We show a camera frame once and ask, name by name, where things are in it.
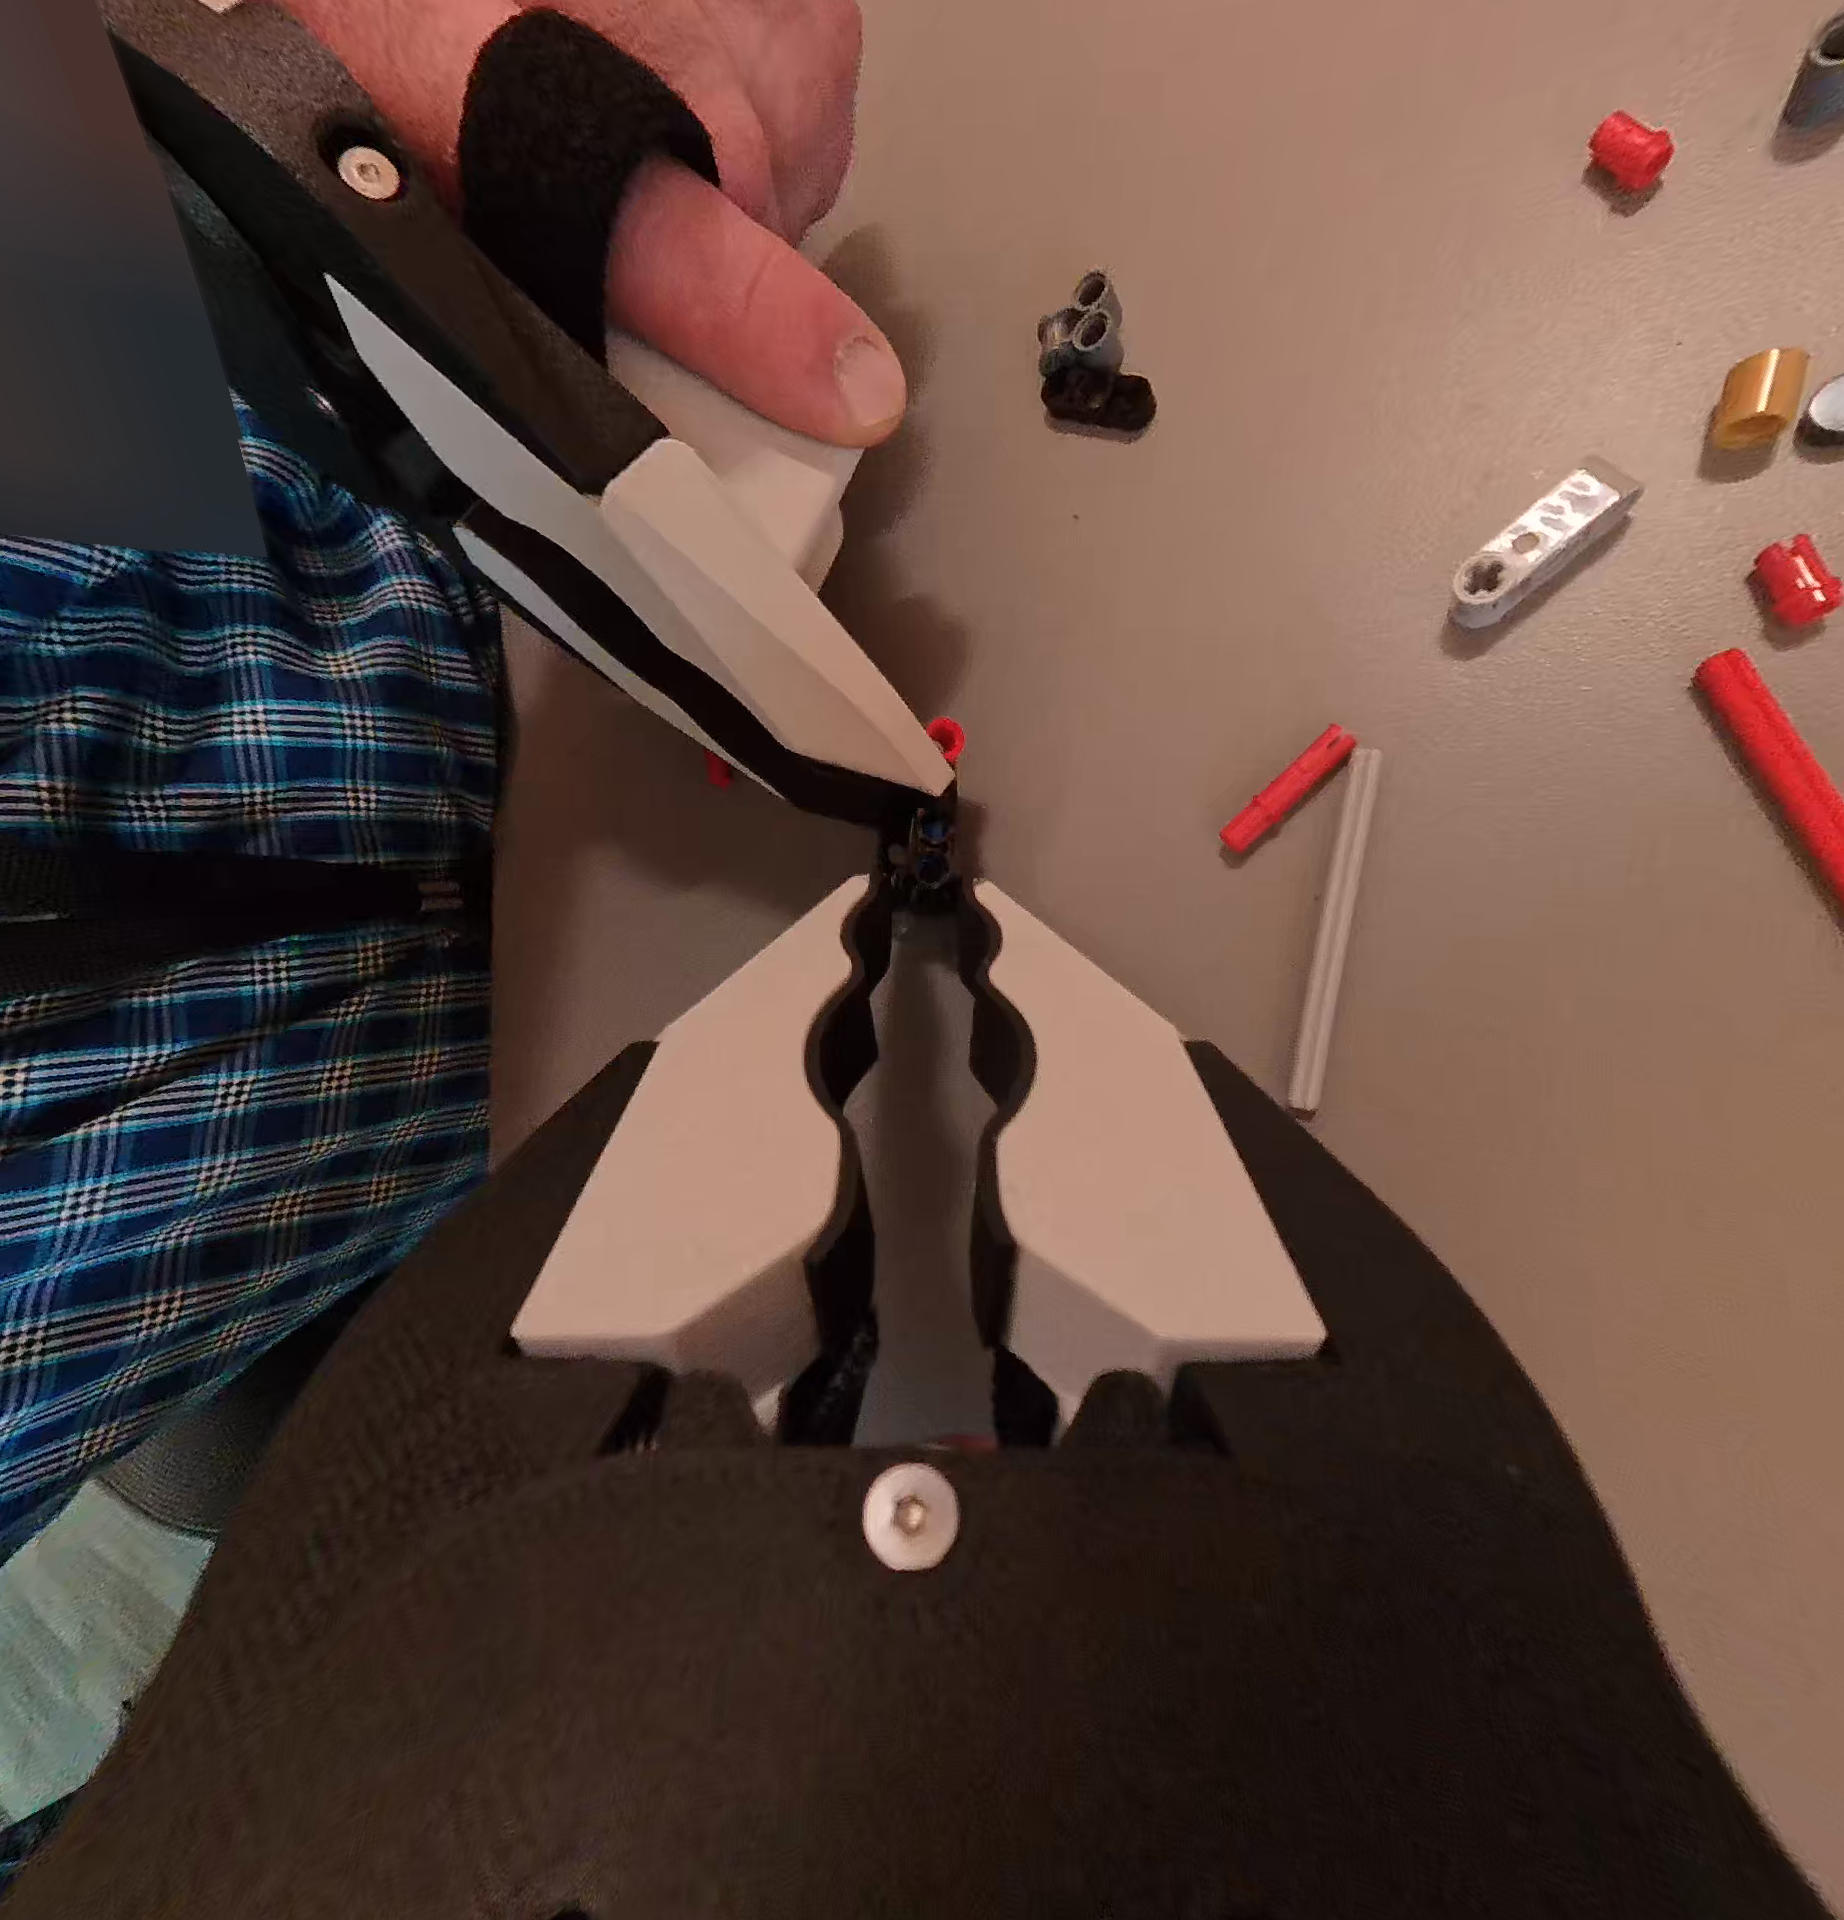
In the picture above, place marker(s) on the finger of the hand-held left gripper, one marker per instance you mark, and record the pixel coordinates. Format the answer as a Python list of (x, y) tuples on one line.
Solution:
[(757, 616), (442, 405)]

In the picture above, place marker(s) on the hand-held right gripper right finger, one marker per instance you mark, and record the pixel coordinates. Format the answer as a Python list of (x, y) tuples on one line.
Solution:
[(1145, 1201)]

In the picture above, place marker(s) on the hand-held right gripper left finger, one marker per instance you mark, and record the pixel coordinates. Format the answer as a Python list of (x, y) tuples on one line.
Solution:
[(696, 1201)]

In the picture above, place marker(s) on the black frame with red bushes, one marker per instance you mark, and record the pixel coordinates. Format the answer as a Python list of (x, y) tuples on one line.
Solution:
[(903, 877)]

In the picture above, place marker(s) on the person's left hand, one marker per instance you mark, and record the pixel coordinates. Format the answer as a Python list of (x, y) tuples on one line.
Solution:
[(771, 316)]

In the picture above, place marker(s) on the light grey long axle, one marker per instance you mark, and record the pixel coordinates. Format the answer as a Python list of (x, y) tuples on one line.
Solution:
[(1334, 930)]

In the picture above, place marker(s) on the person in plaid shirt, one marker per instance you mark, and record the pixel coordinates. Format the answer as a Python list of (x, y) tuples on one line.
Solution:
[(187, 676)]

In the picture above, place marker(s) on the red axle pin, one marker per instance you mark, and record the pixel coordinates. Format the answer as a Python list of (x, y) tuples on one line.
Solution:
[(1281, 791)]

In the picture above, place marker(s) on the black short connector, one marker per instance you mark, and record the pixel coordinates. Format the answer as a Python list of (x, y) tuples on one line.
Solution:
[(1139, 402)]

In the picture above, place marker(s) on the dark grey tube connector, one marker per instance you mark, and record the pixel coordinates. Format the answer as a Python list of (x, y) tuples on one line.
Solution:
[(1838, 75), (1110, 348)]

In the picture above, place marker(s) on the long red axle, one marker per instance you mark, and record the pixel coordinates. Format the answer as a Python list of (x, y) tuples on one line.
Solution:
[(1793, 780)]

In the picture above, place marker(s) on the pale green cloth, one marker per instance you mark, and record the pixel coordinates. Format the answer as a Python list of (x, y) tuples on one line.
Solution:
[(51, 1620)]

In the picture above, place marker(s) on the light grey three-hole liftarm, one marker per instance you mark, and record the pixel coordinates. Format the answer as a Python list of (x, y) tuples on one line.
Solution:
[(1605, 486)]

